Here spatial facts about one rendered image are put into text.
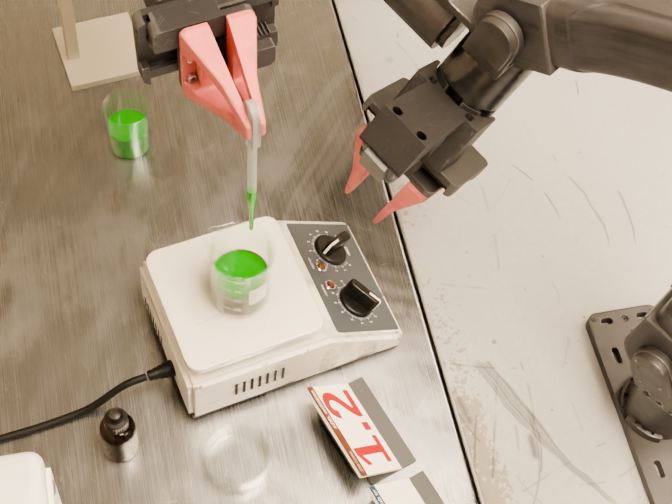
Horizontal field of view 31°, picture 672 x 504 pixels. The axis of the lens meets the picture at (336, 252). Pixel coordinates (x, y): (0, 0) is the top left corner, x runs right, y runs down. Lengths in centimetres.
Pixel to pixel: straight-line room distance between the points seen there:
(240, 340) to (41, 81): 40
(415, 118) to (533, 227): 33
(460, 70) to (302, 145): 31
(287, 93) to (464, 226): 23
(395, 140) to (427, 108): 4
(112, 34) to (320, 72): 22
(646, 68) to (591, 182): 42
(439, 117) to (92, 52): 47
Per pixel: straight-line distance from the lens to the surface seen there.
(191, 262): 103
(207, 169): 118
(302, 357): 102
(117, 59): 126
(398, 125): 87
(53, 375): 108
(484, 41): 87
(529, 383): 110
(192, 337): 99
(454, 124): 91
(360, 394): 107
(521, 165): 123
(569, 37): 84
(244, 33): 82
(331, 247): 106
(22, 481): 40
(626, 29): 82
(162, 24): 82
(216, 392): 101
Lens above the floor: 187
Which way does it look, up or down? 58 degrees down
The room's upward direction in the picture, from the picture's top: 9 degrees clockwise
